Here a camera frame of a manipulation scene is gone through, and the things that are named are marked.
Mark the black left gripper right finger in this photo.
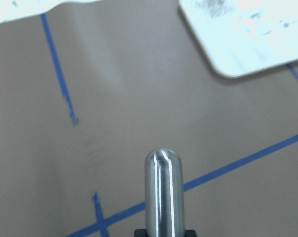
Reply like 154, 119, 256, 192
184, 230, 197, 237

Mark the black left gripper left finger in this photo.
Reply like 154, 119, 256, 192
134, 229, 147, 237

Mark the cream bear tray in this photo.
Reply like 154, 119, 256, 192
179, 0, 298, 79

